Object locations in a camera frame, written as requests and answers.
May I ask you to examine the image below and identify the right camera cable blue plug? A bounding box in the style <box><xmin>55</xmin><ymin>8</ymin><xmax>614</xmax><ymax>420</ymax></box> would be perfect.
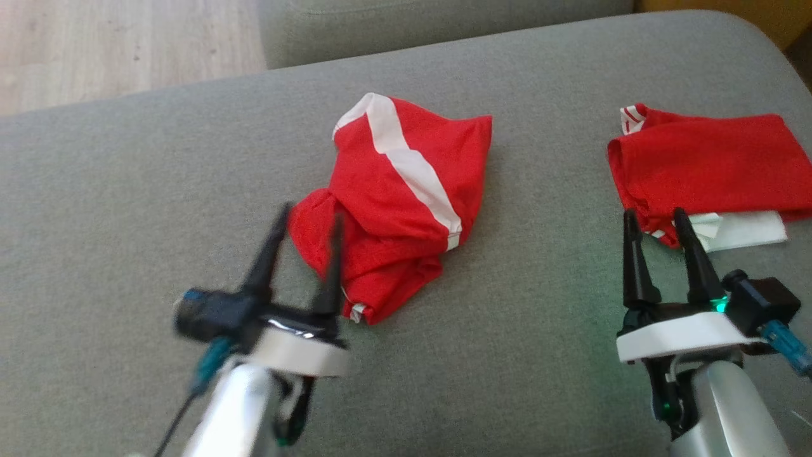
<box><xmin>760</xmin><ymin>319</ymin><xmax>812</xmax><ymax>380</ymax></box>

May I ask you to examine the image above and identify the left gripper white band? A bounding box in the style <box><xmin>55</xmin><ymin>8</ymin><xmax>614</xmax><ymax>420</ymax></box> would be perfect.
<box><xmin>243</xmin><ymin>202</ymin><xmax>353</xmax><ymax>379</ymax></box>

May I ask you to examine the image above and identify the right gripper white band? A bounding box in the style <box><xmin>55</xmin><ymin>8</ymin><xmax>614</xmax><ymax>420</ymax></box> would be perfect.
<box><xmin>614</xmin><ymin>208</ymin><xmax>765</xmax><ymax>364</ymax></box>

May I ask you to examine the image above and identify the red shirt with white panel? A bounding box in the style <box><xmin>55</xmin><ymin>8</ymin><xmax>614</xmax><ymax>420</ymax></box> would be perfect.
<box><xmin>607</xmin><ymin>103</ymin><xmax>812</xmax><ymax>253</ymax></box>

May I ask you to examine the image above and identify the red garment with white stripe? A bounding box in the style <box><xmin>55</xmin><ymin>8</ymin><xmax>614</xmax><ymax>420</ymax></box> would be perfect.
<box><xmin>287</xmin><ymin>93</ymin><xmax>494</xmax><ymax>326</ymax></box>

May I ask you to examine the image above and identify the grey fabric sofa seat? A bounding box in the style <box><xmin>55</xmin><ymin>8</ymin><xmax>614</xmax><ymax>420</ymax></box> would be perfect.
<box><xmin>0</xmin><ymin>10</ymin><xmax>812</xmax><ymax>457</ymax></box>

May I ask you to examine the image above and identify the grey fabric sofa section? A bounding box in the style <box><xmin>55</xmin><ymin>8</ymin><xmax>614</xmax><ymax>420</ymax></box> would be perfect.
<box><xmin>257</xmin><ymin>0</ymin><xmax>635</xmax><ymax>69</ymax></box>

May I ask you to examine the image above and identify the left camera cable blue plug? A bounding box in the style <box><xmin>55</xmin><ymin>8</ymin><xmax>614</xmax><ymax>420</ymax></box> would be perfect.
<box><xmin>151</xmin><ymin>335</ymin><xmax>234</xmax><ymax>457</ymax></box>

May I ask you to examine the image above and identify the camera cable blue plug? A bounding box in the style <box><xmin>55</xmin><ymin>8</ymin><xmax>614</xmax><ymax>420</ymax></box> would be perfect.
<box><xmin>151</xmin><ymin>335</ymin><xmax>234</xmax><ymax>457</ymax></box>
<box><xmin>760</xmin><ymin>319</ymin><xmax>812</xmax><ymax>380</ymax></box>

